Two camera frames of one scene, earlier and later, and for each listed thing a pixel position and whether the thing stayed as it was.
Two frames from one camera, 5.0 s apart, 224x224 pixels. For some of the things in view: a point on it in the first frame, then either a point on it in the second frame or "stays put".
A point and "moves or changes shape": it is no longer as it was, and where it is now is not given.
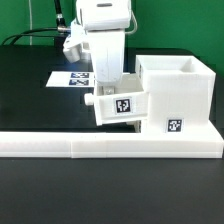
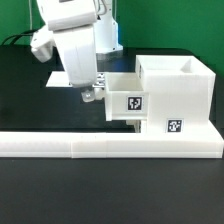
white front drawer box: x=137 y=125 stays put
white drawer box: x=129 y=102 moves or changes shape
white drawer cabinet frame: x=180 y=92 stays put
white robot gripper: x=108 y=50 -> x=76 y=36
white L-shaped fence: x=116 y=145 stays put
